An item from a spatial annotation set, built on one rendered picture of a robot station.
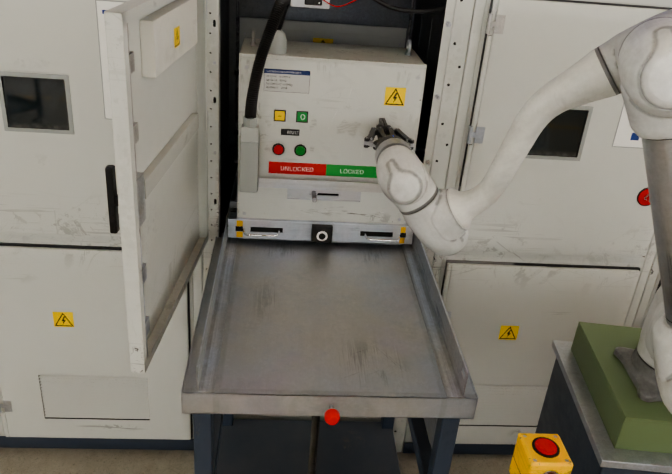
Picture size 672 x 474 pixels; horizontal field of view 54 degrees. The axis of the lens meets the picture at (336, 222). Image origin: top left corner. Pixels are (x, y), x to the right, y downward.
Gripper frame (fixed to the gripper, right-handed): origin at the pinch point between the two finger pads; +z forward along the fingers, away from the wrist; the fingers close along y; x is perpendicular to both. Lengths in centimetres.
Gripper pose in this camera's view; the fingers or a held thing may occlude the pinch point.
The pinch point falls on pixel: (382, 127)
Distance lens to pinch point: 180.6
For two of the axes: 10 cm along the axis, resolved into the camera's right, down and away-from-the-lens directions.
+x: 0.7, -8.9, -4.4
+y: 10.0, 0.4, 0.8
